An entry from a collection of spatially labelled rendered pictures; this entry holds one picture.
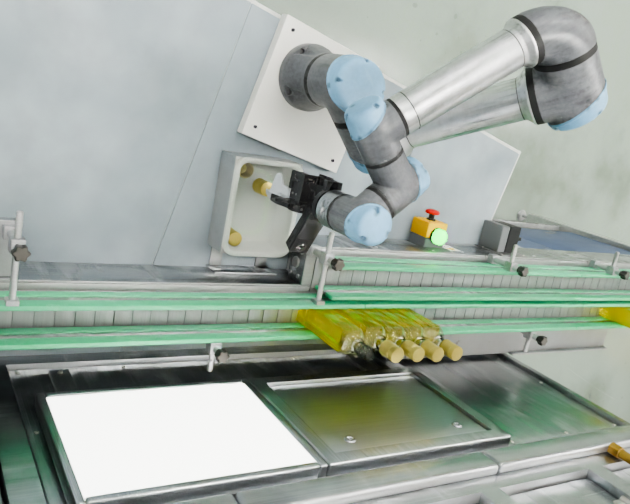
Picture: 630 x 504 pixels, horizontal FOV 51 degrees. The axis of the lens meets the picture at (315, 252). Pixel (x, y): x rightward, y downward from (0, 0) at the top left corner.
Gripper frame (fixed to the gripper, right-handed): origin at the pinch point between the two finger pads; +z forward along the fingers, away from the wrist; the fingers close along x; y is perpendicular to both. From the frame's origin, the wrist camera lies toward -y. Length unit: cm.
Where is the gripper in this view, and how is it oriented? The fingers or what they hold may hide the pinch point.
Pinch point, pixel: (280, 196)
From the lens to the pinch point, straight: 147.2
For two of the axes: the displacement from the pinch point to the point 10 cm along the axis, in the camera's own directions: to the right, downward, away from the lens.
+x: -8.3, -0.6, -5.5
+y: 2.1, -9.6, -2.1
